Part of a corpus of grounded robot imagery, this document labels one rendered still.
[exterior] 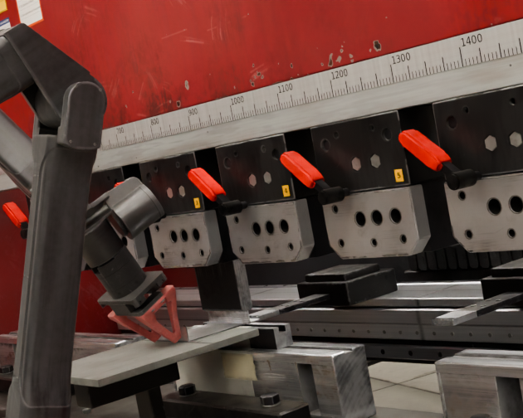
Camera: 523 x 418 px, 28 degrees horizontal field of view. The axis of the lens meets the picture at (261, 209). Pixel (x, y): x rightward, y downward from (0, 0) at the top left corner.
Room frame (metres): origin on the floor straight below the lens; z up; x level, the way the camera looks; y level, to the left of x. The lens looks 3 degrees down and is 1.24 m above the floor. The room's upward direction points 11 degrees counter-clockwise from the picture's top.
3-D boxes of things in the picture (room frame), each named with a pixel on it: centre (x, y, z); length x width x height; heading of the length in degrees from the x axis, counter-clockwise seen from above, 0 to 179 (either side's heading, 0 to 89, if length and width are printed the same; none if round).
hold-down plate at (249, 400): (1.47, 0.10, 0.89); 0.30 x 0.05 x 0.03; 38
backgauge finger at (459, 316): (1.33, -0.29, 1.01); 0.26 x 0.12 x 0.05; 128
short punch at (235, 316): (1.54, 0.08, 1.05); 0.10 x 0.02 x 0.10; 38
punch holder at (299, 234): (1.40, -0.03, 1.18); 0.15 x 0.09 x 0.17; 38
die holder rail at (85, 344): (1.97, 0.42, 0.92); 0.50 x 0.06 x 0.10; 38
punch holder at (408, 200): (1.24, -0.15, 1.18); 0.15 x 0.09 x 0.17; 38
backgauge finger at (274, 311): (1.63, -0.05, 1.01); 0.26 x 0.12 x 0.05; 128
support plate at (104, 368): (1.45, 0.19, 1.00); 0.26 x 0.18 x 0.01; 128
